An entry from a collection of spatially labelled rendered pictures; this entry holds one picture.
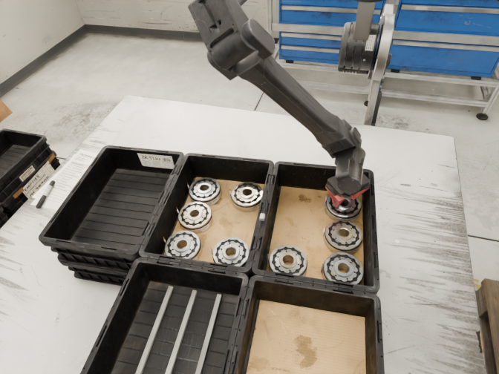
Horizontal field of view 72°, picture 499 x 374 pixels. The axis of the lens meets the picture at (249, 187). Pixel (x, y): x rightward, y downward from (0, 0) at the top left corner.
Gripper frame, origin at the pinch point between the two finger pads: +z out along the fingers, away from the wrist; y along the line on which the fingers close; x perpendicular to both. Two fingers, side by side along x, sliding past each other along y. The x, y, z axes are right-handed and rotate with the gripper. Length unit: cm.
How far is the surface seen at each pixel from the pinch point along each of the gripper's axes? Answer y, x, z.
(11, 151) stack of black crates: -115, 140, 37
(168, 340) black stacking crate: -60, -13, 4
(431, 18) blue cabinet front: 152, 110, 19
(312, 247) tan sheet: -15.6, -7.4, 3.9
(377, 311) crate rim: -16.1, -32.5, -6.0
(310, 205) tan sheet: -7.9, 5.8, 4.0
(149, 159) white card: -48, 45, -3
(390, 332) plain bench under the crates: -6.7, -33.4, 17.1
